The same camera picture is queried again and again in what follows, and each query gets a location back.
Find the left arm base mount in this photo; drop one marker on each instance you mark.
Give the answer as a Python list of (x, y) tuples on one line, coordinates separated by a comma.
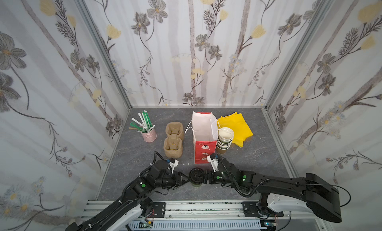
[(154, 210)]

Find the yellow paper napkins stack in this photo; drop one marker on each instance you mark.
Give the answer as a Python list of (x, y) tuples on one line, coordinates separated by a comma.
[(237, 123)]

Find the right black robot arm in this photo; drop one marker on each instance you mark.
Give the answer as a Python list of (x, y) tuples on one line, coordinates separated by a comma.
[(321, 197)]

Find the pink metal bucket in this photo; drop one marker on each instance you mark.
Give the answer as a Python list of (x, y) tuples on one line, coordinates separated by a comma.
[(149, 136)]

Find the green and white straws bundle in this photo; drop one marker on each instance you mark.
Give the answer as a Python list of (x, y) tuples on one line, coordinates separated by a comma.
[(143, 125)]

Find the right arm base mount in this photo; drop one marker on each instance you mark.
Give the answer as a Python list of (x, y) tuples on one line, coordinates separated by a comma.
[(259, 210)]

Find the stack of paper cups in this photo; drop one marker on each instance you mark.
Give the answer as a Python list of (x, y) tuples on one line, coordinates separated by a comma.
[(224, 139)]

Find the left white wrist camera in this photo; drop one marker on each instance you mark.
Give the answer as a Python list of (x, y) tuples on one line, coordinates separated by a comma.
[(173, 163)]

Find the red white paper bag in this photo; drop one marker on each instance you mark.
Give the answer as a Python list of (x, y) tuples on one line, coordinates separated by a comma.
[(205, 132)]

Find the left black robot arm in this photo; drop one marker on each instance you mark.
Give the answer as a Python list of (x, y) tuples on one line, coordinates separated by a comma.
[(135, 197)]

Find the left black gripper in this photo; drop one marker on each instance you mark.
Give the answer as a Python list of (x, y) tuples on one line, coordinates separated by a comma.
[(176, 177)]

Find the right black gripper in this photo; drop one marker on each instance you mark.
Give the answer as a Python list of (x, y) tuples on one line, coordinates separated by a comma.
[(213, 176)]

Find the brown pulp cup carrier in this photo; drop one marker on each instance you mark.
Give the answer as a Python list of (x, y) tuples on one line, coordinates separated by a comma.
[(173, 144)]

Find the green white paper cup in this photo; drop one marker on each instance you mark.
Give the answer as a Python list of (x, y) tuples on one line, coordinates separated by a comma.
[(196, 184)]

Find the black plastic cup lid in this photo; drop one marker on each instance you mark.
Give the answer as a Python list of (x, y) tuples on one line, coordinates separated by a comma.
[(196, 176)]

